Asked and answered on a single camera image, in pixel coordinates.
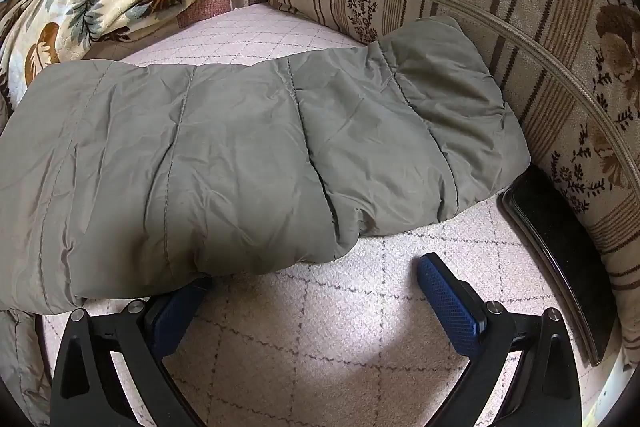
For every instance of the olive padded jacket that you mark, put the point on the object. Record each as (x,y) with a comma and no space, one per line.
(225,157)

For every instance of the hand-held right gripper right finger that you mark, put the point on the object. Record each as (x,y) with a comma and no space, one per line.
(445,302)

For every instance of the black tablet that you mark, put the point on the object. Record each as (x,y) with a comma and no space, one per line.
(555,247)

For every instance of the pink quilted sofa cover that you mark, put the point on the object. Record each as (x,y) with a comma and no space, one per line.
(350,357)

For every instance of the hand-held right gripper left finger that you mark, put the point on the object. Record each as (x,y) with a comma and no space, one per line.
(170,323)

